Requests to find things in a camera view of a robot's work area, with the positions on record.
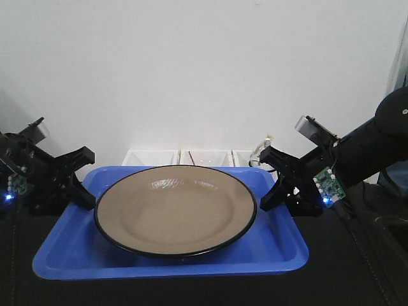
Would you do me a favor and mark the black sink basin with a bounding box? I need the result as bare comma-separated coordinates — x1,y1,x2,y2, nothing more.
374,215,407,260

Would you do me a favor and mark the right white storage bin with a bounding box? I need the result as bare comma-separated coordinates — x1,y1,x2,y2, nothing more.
231,149,261,167

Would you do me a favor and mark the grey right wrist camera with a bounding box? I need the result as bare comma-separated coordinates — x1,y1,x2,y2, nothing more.
295,115,339,141

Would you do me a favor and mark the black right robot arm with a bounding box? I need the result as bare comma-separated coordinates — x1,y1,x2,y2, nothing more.
259,87,407,216

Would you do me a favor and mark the beige plate with black rim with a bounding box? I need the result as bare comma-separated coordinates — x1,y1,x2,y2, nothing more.
94,165,258,258

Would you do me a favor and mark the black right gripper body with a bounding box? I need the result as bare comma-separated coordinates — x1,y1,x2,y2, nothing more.
282,140,334,217

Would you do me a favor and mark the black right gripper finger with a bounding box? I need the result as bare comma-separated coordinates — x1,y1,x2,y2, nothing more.
259,146,303,174
260,178,293,211

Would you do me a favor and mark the green left circuit board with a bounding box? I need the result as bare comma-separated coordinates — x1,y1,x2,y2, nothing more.
4,174,29,203

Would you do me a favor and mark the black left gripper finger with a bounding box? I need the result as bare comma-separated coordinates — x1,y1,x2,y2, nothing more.
55,147,95,172
65,174,96,210

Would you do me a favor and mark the red glass stirring rod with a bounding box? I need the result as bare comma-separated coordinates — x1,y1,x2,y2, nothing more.
187,150,196,166

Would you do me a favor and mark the green right circuit board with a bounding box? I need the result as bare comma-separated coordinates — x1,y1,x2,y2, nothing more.
313,167,346,208

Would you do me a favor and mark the left white storage bin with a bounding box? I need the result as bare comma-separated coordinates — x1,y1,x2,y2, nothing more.
122,150,179,166

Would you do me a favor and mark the glass alcohol lamp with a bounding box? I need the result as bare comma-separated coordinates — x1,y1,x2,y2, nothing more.
249,134,274,171

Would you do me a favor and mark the green circuit board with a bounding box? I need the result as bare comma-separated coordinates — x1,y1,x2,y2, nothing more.
4,174,29,203
313,167,346,208

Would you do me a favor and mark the blue plastic tray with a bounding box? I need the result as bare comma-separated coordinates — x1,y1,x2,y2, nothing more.
32,164,310,282

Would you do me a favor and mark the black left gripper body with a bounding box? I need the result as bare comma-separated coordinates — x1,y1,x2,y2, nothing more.
1,133,73,217

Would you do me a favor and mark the middle white storage bin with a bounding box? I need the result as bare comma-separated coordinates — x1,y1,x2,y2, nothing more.
178,149,234,167

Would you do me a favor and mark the white storage bin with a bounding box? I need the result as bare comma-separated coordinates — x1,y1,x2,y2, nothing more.
122,150,179,166
231,149,261,167
178,149,234,167

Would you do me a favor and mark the blue container at right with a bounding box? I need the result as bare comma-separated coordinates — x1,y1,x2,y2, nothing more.
377,161,407,197

